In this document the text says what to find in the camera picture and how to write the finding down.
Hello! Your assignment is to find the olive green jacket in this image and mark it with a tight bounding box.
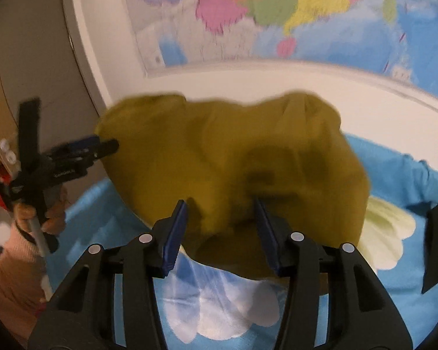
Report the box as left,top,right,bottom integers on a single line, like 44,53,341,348
95,90,372,297

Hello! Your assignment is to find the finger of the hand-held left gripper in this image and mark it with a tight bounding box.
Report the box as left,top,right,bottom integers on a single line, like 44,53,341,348
85,139,119,161
51,136,101,156

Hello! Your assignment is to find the colourful wall map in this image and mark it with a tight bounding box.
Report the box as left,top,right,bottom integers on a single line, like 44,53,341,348
120,0,438,101

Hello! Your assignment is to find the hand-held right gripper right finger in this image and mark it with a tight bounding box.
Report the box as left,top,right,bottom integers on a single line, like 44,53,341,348
255,197,413,350

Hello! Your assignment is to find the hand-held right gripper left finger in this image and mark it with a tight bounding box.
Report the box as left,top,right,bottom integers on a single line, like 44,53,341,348
27,200,188,350

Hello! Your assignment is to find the blue flower print bedsheet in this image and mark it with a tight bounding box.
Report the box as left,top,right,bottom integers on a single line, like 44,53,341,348
46,133,438,350

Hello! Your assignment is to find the grey door panel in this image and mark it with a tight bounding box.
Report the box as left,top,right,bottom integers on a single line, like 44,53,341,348
0,0,109,180

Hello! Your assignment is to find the person's left hand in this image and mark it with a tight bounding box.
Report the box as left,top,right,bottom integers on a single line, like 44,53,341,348
13,187,69,240

